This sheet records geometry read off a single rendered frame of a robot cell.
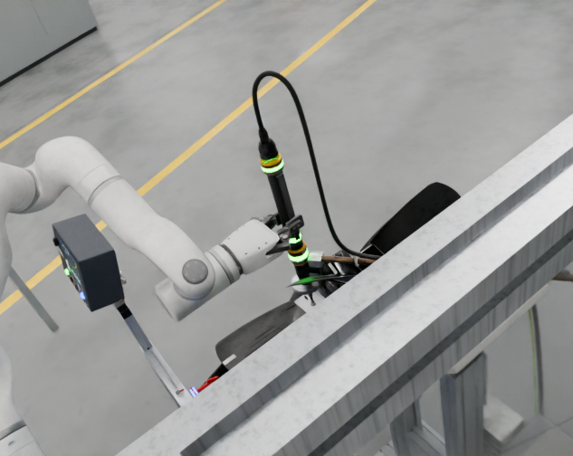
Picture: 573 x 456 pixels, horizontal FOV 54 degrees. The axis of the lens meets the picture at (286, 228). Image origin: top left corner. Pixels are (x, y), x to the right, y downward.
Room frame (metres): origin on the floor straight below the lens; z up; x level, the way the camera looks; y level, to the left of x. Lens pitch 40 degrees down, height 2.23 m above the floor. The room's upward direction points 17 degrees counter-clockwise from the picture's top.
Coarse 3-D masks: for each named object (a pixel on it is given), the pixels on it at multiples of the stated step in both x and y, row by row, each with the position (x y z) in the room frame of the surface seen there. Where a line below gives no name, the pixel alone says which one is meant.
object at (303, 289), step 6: (312, 252) 0.93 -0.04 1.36; (318, 252) 0.93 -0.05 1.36; (312, 258) 0.91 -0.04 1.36; (318, 258) 0.91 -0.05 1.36; (312, 264) 0.91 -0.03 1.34; (318, 264) 0.90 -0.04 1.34; (312, 270) 0.91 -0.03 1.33; (318, 270) 0.90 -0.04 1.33; (294, 276) 0.96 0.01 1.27; (312, 282) 0.92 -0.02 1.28; (318, 282) 0.91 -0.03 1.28; (294, 288) 0.93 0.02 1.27; (300, 288) 0.92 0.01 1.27; (306, 288) 0.92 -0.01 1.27; (312, 288) 0.91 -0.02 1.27; (318, 288) 0.91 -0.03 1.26; (306, 294) 0.91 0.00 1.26
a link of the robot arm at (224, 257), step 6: (216, 246) 0.88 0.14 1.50; (210, 252) 0.86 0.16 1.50; (216, 252) 0.86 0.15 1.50; (222, 252) 0.85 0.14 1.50; (228, 252) 0.86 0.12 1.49; (216, 258) 0.84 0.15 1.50; (222, 258) 0.84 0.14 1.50; (228, 258) 0.84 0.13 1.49; (222, 264) 0.83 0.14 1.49; (228, 264) 0.83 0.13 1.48; (234, 264) 0.83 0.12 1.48; (228, 270) 0.83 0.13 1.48; (234, 270) 0.83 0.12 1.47; (228, 276) 0.82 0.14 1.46; (234, 276) 0.83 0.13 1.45
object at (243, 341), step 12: (276, 312) 0.95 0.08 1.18; (288, 312) 0.93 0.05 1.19; (300, 312) 0.92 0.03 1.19; (252, 324) 0.94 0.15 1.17; (264, 324) 0.92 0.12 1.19; (276, 324) 0.90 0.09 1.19; (288, 324) 0.89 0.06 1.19; (228, 336) 0.94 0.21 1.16; (240, 336) 0.92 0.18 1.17; (252, 336) 0.90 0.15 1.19; (264, 336) 0.88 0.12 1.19; (216, 348) 0.92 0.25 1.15; (228, 348) 0.89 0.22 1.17; (240, 348) 0.87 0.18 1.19; (252, 348) 0.85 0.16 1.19; (240, 360) 0.83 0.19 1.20
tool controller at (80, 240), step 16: (64, 224) 1.50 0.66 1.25; (80, 224) 1.49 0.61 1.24; (64, 240) 1.41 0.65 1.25; (80, 240) 1.40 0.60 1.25; (96, 240) 1.39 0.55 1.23; (80, 256) 1.31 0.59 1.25; (96, 256) 1.30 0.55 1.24; (112, 256) 1.32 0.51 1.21; (80, 272) 1.29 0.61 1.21; (96, 272) 1.29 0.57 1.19; (112, 272) 1.31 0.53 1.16; (80, 288) 1.33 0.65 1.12; (96, 288) 1.28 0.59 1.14; (112, 288) 1.30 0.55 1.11; (96, 304) 1.27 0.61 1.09
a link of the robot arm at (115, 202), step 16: (96, 192) 0.97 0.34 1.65; (112, 192) 0.96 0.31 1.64; (128, 192) 0.97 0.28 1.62; (96, 208) 0.96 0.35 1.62; (112, 208) 0.94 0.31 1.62; (128, 208) 0.93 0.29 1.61; (144, 208) 0.94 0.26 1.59; (112, 224) 0.93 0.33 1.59; (128, 224) 0.91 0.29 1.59; (144, 224) 0.89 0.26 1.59; (160, 224) 0.87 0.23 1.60; (176, 224) 0.87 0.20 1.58; (128, 240) 0.89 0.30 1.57; (144, 240) 0.85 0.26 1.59; (160, 240) 0.83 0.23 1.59; (176, 240) 0.82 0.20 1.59; (160, 256) 0.80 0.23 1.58; (176, 256) 0.79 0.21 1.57; (192, 256) 0.79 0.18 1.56; (176, 272) 0.77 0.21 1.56; (192, 272) 0.77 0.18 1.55; (208, 272) 0.77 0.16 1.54; (192, 288) 0.75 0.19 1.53; (208, 288) 0.76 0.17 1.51
